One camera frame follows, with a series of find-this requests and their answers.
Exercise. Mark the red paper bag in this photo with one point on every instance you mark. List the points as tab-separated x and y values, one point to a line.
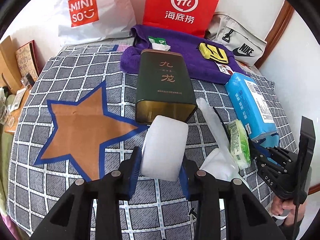
160	5

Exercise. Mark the wooden bed headboard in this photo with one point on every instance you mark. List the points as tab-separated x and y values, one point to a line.
7	60

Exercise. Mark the person's right hand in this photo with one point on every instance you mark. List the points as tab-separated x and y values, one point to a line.
282	208

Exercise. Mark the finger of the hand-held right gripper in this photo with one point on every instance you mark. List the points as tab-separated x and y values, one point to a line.
260	155
267	142

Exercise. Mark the brown wooden door frame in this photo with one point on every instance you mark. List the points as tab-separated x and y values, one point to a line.
280	27

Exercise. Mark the small yellow black bag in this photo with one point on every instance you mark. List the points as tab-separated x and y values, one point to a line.
212	55

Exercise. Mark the clear drinking glass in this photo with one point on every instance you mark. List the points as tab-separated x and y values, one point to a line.
6	115

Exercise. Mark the wooden nightstand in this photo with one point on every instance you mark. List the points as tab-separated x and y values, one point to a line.
16	127

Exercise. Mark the small black box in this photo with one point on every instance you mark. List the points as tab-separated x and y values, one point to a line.
28	78

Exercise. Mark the clear plastic bag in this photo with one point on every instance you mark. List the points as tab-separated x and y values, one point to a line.
210	120

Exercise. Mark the small red white packet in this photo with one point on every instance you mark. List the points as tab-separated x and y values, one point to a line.
224	69

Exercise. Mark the grey checkered star blanket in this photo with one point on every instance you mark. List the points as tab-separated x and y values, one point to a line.
75	180

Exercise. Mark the white foam block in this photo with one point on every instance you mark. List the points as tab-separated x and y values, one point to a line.
163	150

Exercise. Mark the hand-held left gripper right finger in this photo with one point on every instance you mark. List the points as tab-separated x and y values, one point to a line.
185	180

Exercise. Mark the printed hardcover book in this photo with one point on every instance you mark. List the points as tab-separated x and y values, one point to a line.
26	57

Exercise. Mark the grey cosmetic tube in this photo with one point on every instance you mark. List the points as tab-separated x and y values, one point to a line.
20	100

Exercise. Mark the blue tissue pack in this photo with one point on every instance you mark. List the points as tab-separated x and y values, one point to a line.
250	110

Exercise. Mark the dark green tin box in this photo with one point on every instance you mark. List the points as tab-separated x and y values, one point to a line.
165	90

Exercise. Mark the grey waist bag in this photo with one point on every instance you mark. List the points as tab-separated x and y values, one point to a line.
217	25

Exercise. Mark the white plastic shopping bag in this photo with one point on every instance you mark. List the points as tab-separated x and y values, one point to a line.
112	17

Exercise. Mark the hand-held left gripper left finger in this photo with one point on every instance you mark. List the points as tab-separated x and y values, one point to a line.
136	170

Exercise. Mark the olive green bed sheet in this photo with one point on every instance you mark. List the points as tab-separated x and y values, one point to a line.
5	150

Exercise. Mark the pale green soft packet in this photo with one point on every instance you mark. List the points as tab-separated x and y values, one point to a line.
238	145

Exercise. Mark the green wet wipes pack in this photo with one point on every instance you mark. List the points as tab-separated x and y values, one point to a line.
156	40

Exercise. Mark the purple towel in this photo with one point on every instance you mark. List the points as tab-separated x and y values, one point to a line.
185	50

